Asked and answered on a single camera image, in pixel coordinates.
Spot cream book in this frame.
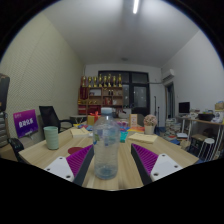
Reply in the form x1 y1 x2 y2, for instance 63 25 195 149
69 127 91 139

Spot black suitcase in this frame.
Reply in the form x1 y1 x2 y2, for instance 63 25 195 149
7 137 26 163

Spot yellow gift box red ribbon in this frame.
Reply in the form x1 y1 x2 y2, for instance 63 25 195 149
86 111 101 127

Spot black computer monitor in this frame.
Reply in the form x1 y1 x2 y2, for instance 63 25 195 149
178 101 191 115

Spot teal book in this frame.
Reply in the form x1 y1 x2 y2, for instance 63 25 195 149
119 130 129 143

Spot pink flowers in white pot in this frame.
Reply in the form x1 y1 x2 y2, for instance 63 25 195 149
143 114 158 136

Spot brown wooden stool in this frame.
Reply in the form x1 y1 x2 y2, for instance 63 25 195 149
189 133 208 154

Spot pale yellow book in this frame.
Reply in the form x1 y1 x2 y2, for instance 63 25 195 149
127 132 159 145

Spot light green cup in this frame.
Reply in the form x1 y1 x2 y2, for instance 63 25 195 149
43 125 60 151

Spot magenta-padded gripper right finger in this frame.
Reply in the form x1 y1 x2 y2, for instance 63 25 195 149
130 143 184 187

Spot ceiling tube light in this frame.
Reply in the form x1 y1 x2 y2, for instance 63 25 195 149
132 0 140 15

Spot long wooden side desk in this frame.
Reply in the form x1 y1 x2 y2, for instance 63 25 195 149
174 114 224 158

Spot black office chair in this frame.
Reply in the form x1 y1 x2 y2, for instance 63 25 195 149
38 105 76 134

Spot clear plastic water bottle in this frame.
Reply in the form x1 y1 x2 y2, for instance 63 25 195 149
92 107 122 181

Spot dark framed glass door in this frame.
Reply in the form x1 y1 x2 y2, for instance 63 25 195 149
97 70 151 118

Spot orange book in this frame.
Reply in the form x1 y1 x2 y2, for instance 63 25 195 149
128 125 146 134

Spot white wall air conditioner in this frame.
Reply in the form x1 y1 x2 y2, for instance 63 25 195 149
161 68 176 82

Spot white round stool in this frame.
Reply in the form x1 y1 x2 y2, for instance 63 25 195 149
198 137 216 159

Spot purple sign board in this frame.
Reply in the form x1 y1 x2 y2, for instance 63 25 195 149
12 109 39 139

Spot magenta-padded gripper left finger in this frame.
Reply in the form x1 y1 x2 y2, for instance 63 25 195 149
43 144 96 187

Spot wooden shelf unit with trophies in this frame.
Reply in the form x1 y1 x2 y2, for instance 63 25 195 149
77 73 125 116

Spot orange standing card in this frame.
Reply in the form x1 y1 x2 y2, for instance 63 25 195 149
128 113 139 128

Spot dark grey bag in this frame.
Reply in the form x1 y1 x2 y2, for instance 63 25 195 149
0 73 11 113

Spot silver ribbed suitcase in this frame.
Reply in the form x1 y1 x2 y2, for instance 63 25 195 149
0 111 9 148

